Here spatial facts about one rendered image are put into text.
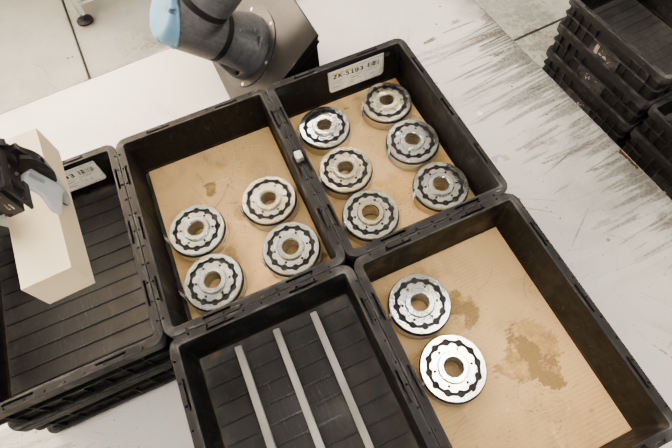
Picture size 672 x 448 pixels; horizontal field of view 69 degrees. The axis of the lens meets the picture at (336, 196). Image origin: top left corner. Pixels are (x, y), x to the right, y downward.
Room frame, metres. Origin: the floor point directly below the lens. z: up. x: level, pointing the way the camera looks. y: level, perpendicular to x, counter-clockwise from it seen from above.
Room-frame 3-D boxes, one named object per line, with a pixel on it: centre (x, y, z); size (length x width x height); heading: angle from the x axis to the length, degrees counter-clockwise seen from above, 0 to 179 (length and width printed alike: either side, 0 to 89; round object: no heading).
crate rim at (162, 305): (0.42, 0.20, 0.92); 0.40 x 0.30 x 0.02; 18
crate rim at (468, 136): (0.52, -0.09, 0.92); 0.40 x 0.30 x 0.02; 18
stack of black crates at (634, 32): (1.06, -0.99, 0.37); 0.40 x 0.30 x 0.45; 21
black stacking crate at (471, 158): (0.52, -0.09, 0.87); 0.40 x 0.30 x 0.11; 18
